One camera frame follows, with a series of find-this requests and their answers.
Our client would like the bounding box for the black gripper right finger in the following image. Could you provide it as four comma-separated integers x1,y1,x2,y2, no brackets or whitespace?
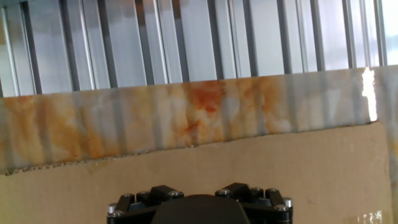
214,182,294,224

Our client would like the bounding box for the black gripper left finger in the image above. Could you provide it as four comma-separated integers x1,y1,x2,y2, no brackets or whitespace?
106,185,185,224

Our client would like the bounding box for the brown cardboard sheet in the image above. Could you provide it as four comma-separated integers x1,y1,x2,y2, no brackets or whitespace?
0,120,394,224

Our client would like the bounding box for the orange marble pattern mat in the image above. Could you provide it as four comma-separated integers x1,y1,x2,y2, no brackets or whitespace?
0,64,398,224

